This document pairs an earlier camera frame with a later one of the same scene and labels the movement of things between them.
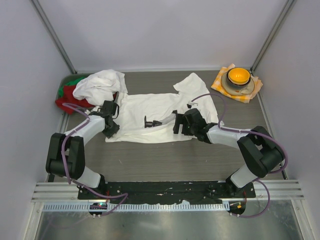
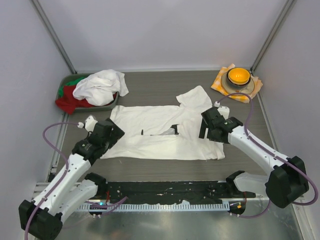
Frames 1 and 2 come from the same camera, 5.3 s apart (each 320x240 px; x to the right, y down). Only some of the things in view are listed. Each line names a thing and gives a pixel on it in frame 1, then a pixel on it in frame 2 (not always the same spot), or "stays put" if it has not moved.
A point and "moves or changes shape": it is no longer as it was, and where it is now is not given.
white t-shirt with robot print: (149, 118) moves or changes shape
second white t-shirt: (100, 87) stays put
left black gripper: (109, 134) -> (116, 134)
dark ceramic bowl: (234, 84) stays put
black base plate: (161, 191) stays put
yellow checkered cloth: (217, 86) stays put
